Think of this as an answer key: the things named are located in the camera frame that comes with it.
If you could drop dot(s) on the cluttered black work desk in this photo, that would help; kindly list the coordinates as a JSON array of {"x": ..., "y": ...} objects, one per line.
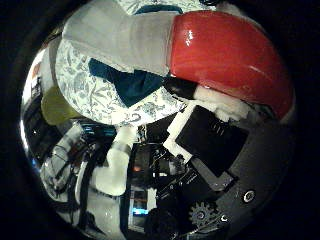
[{"x": 150, "y": 166}]

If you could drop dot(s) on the yellow-green chair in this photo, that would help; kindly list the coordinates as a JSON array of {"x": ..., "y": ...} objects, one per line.
[{"x": 56, "y": 108}]

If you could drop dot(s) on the dark blue cloth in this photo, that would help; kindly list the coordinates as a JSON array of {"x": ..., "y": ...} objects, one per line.
[{"x": 133, "y": 86}]

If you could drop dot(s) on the blue floral white tablecloth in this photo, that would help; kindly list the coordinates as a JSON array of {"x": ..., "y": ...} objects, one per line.
[{"x": 86, "y": 96}]

